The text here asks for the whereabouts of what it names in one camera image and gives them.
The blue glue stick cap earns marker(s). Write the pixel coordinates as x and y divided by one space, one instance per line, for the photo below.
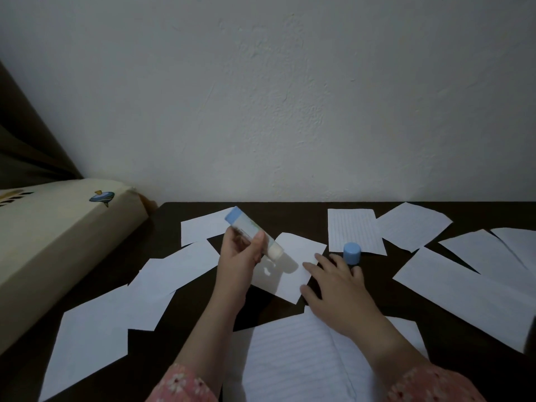
352 253

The white paper sheets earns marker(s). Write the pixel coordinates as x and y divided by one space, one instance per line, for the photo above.
201 228

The person's right forearm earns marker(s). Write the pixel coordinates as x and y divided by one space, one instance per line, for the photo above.
389 355

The single lined paper sheet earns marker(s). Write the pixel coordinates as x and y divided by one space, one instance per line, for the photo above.
406 334
301 251
293 360

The beige mattress with whale print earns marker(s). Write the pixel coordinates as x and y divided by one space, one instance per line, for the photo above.
50 247

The person's left hand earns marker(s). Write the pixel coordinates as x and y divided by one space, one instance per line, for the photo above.
236 272

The white panda print glue stick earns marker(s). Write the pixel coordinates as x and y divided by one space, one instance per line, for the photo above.
247 223

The dark brown curtain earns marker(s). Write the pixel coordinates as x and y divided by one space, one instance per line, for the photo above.
25 150

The person's left forearm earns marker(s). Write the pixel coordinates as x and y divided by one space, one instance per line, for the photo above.
205 347

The person's right hand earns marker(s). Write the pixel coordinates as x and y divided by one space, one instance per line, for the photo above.
345 301

